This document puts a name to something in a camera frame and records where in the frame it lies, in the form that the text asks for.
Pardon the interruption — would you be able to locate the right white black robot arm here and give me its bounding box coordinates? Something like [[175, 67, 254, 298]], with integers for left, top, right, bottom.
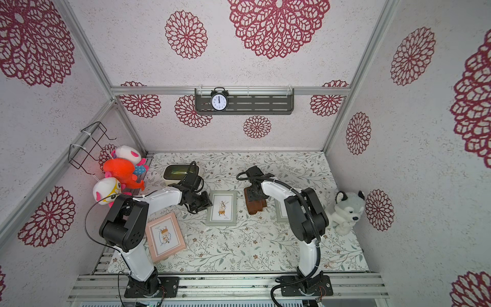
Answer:
[[236, 166, 329, 278]]

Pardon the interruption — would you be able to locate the black alarm clock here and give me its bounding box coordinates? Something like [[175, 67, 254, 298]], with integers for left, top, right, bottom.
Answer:
[[210, 86, 229, 111]]

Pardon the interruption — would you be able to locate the brown cloth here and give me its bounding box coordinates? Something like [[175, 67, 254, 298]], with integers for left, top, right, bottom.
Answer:
[[245, 197, 267, 215]]

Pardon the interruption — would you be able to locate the white plush with yellow glasses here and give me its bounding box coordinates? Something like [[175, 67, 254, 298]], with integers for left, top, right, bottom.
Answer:
[[93, 177, 126, 208]]

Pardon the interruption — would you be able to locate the grey wall shelf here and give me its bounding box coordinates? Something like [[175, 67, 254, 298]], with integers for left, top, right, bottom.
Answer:
[[194, 88, 295, 116]]

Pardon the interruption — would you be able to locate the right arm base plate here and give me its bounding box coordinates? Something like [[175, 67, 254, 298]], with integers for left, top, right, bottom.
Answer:
[[271, 271, 334, 297]]

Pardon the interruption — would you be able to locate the red plush toy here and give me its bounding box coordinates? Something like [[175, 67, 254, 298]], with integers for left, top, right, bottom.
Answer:
[[103, 158, 145, 191]]

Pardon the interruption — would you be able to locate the grey husky plush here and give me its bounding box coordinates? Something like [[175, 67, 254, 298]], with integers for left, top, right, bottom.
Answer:
[[327, 191, 366, 235]]

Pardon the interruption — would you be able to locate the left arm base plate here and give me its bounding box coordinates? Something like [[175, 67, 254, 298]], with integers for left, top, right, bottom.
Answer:
[[124, 269, 180, 298]]

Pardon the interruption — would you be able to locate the black wire basket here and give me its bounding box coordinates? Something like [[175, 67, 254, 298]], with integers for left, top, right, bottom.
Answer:
[[67, 121, 117, 175]]

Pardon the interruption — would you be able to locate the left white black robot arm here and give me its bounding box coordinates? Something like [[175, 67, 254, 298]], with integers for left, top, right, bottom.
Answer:
[[99, 161, 212, 282]]

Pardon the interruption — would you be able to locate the white pink plush top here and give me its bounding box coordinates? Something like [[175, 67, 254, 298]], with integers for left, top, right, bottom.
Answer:
[[111, 145, 147, 166]]

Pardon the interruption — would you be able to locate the pink picture frame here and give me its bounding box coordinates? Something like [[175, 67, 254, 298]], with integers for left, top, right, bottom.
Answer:
[[146, 212, 186, 263]]

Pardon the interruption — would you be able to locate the cream box with green lid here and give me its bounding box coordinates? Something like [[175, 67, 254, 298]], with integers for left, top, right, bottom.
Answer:
[[162, 164, 202, 182]]

